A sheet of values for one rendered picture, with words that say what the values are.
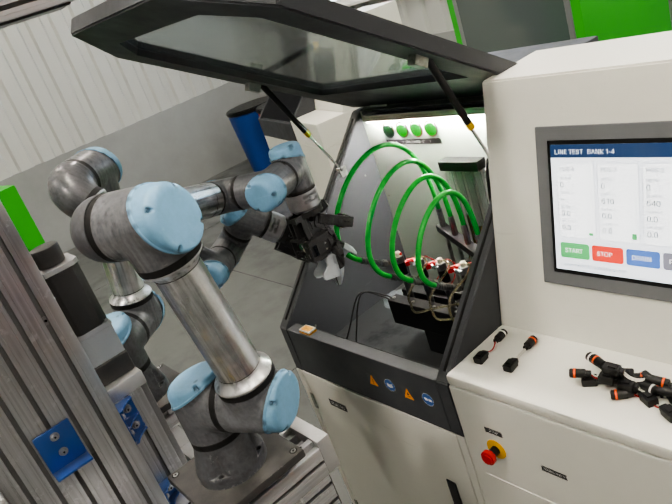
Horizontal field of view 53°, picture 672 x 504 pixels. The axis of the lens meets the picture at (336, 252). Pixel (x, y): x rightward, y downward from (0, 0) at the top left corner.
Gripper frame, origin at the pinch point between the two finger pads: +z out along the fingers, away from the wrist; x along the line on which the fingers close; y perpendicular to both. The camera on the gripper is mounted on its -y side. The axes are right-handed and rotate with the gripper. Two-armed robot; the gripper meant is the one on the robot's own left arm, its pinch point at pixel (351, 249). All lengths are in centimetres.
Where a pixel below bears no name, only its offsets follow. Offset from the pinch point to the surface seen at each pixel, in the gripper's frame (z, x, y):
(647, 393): 37, 70, 15
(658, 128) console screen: 20, 72, -31
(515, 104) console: 8, 43, -36
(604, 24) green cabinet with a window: 163, -134, -197
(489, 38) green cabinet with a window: 131, -202, -194
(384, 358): 15.8, 6.9, 24.5
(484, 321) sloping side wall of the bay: 27.5, 27.5, 8.5
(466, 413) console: 28, 31, 31
